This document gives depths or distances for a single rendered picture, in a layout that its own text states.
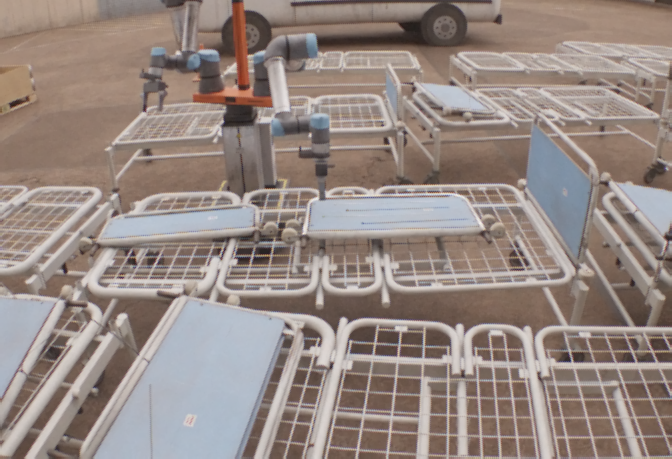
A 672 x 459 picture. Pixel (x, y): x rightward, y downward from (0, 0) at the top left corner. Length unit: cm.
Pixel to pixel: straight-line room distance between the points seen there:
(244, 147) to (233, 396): 177
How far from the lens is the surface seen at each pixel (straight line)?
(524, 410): 227
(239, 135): 299
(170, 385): 156
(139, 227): 250
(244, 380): 156
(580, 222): 218
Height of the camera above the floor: 163
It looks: 27 degrees down
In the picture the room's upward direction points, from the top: 2 degrees counter-clockwise
